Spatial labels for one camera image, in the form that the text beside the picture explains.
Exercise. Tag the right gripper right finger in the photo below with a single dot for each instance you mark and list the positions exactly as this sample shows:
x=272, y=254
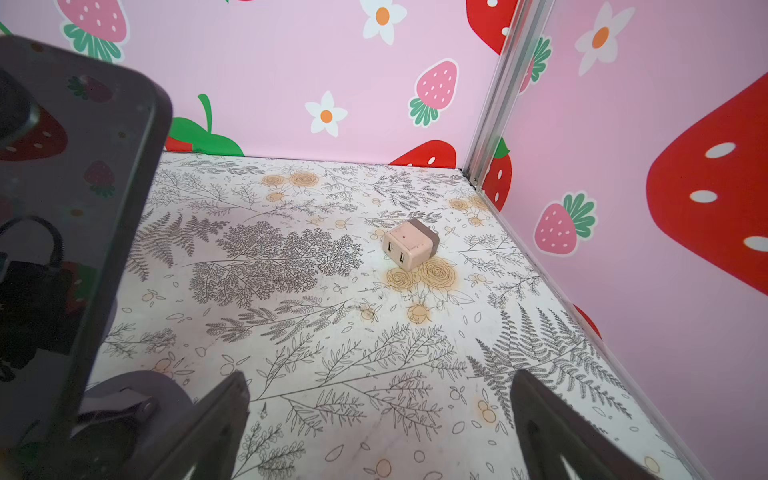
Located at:
x=553, y=436

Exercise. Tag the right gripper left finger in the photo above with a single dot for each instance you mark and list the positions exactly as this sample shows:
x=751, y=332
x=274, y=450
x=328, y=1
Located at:
x=204, y=444

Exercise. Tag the black phone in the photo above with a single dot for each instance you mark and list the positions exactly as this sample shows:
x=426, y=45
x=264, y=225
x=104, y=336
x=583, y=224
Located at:
x=80, y=142

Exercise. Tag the grey round right phone stand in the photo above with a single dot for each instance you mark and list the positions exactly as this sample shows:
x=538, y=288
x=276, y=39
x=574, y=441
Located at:
x=119, y=418

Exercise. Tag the pink wall charger cube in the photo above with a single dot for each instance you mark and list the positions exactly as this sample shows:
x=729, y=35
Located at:
x=410, y=244

